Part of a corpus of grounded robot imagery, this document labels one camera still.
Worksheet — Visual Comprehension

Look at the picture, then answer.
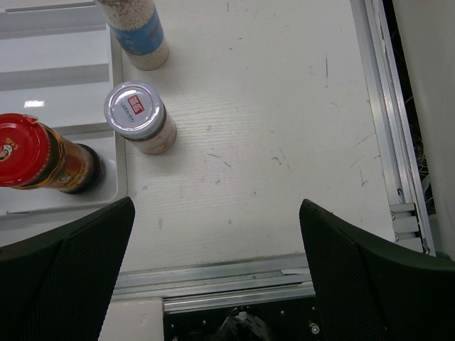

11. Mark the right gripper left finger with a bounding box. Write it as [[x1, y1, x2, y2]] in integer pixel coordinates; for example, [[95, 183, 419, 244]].
[[1, 197, 135, 340]]

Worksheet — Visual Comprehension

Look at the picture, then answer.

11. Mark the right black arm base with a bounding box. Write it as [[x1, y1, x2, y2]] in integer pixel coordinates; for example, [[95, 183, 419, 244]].
[[164, 296, 326, 340]]

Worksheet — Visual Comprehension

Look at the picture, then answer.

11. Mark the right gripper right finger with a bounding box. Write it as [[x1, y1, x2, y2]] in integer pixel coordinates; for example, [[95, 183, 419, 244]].
[[299, 200, 454, 340]]

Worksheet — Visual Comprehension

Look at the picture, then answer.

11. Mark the right tall blue-label bottle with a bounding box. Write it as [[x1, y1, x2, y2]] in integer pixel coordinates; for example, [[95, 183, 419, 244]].
[[95, 0, 170, 71]]

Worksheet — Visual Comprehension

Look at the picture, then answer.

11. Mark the red-lid sauce jar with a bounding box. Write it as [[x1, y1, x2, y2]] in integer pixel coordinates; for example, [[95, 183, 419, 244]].
[[1, 113, 105, 195]]

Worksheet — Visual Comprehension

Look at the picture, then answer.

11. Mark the aluminium right rail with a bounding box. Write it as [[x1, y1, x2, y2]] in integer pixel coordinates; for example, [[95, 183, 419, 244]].
[[350, 1, 436, 256]]

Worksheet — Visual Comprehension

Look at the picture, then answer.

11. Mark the white three-compartment tray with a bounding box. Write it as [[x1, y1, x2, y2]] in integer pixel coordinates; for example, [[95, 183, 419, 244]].
[[1, 2, 127, 218]]

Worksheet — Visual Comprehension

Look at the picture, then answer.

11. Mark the right small silver-lid jar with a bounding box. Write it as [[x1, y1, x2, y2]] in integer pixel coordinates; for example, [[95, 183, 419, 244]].
[[104, 81, 177, 155]]

